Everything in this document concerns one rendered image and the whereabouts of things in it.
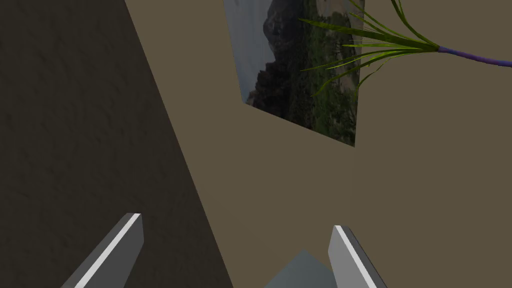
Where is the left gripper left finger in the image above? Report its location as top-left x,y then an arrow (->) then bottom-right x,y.
60,212 -> 145,288

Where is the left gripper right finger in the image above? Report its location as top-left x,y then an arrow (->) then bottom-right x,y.
327,225 -> 388,288

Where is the landscape picture on wall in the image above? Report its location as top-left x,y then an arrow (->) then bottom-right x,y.
222,0 -> 366,148

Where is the green plant with purple stem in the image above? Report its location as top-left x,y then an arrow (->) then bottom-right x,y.
298,0 -> 512,99

